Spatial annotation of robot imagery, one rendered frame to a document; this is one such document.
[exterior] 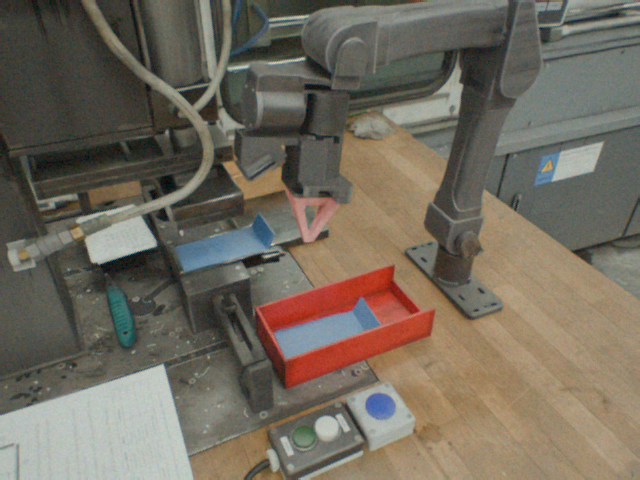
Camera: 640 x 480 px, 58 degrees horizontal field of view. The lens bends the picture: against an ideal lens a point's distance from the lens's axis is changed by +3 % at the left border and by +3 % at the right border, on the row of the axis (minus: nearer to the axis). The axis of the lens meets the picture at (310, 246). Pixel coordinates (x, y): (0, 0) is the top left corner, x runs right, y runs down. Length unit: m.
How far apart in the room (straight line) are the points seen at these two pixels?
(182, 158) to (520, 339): 0.58
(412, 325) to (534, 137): 1.28
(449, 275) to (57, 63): 0.66
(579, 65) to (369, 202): 1.06
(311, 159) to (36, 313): 0.44
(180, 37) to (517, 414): 0.66
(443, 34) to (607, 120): 1.56
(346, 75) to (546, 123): 1.49
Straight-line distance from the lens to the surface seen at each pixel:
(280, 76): 0.65
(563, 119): 2.14
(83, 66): 0.71
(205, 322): 0.91
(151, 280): 1.03
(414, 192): 1.25
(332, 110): 0.68
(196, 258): 0.92
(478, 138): 0.84
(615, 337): 1.01
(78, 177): 0.79
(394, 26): 0.69
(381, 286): 0.96
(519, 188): 2.17
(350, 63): 0.65
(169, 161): 0.80
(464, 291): 0.99
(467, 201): 0.89
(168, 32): 0.74
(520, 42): 0.79
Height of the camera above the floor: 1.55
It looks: 38 degrees down
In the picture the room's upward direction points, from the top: straight up
